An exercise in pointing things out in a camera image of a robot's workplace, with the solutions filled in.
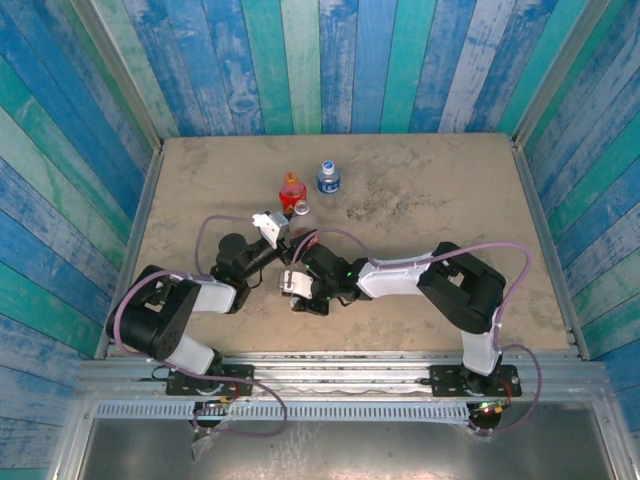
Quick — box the red drink bottle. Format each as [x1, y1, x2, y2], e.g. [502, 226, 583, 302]
[278, 172, 309, 219]

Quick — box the small water bottle blue label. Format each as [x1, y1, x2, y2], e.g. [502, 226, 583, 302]
[316, 159, 342, 199]

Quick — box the left small circuit board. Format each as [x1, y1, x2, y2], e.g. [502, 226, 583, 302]
[194, 397, 239, 416]

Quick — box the small circuit board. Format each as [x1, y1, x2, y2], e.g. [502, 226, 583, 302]
[469, 398, 512, 417]
[194, 397, 239, 416]

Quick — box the metal sheet panel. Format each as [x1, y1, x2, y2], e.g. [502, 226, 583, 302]
[74, 417, 619, 480]

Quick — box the right small circuit board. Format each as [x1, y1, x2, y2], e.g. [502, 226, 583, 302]
[469, 398, 512, 417]

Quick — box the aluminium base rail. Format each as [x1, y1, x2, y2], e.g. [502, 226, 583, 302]
[77, 352, 609, 401]

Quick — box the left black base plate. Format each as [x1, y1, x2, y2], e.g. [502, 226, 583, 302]
[166, 363, 255, 397]

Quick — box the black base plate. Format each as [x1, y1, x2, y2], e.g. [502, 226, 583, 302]
[166, 363, 255, 397]
[430, 364, 522, 399]

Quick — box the aluminium table side rail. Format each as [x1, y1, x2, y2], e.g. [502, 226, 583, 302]
[93, 142, 167, 360]
[510, 137, 592, 361]

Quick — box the grey slotted cable duct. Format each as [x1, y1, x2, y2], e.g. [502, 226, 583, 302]
[94, 402, 471, 424]

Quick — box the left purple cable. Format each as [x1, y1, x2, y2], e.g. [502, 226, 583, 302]
[104, 214, 290, 441]

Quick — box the purple cable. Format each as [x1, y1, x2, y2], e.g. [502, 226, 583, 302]
[104, 214, 290, 441]
[291, 228, 544, 437]

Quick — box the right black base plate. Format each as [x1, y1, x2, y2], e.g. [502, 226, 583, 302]
[430, 364, 522, 399]

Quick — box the aluminium corner post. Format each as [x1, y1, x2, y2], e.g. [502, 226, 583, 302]
[510, 0, 609, 149]
[69, 0, 166, 151]

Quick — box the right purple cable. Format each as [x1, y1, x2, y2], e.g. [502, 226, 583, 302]
[291, 228, 544, 437]

